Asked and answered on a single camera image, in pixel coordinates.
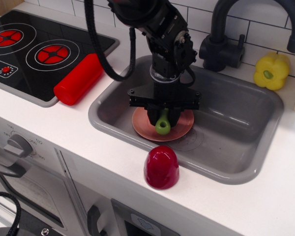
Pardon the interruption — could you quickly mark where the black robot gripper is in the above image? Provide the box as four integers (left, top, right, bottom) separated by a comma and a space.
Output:
128, 71, 202, 127

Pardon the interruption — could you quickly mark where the green handled metal spatula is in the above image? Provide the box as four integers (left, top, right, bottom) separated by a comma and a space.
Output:
155, 109, 171, 135

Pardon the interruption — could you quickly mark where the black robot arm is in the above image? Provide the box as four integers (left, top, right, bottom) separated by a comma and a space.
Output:
109, 0, 201, 127

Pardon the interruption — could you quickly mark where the pink plastic plate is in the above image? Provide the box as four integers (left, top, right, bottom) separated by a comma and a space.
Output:
132, 107, 194, 142

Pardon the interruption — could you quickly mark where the grey toy sink basin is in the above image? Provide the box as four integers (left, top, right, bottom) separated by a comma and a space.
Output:
88, 56, 284, 184

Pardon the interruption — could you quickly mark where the dark red plastic dome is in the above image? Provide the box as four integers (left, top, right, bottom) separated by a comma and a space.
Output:
144, 146, 179, 190

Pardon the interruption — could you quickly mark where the black toy faucet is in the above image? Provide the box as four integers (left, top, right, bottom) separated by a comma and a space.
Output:
199, 0, 295, 72

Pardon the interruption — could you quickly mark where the red plastic cylinder bottle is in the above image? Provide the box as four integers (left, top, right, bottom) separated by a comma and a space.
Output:
54, 53, 104, 106

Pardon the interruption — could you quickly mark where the grey dishwasher front panel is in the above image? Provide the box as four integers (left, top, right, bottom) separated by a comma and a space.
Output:
111, 199, 179, 236

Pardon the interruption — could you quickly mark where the yellow toy bell pepper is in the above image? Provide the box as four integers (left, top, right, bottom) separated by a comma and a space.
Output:
253, 52, 290, 90

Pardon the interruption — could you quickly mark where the toy oven door window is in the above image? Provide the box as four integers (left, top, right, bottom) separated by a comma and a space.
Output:
0, 168, 66, 229

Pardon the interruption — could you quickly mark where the black toy stovetop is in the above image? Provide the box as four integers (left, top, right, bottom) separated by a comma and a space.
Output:
0, 9, 120, 108

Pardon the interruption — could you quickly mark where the grey oven knob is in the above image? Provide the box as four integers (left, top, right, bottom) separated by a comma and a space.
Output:
3, 134, 33, 158

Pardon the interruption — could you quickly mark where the dark cabinet door handle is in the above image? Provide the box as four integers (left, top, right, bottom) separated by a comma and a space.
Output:
87, 205, 108, 236

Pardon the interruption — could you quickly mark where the black braided cable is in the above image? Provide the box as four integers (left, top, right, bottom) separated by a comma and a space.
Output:
0, 191, 22, 236
84, 0, 137, 82

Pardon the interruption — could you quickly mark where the grey oven door handle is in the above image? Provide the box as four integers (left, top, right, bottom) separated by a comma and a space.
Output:
0, 147, 31, 178

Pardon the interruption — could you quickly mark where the black lower braided cable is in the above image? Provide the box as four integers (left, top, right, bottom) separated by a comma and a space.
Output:
0, 191, 22, 236

